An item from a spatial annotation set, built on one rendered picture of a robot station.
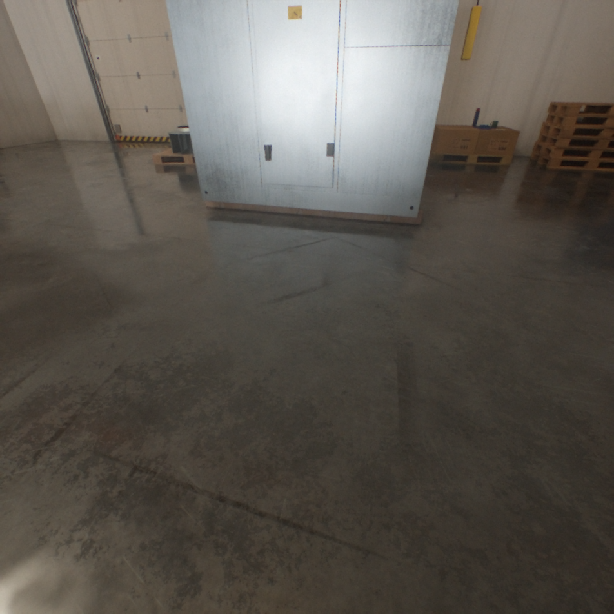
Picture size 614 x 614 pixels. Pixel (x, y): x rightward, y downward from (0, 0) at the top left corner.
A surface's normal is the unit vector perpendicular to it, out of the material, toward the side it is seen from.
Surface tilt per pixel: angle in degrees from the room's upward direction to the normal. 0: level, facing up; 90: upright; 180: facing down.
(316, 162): 90
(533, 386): 0
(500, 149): 90
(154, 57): 90
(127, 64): 90
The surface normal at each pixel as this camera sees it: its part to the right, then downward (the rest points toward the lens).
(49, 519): 0.00, -0.82
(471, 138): -0.17, 0.57
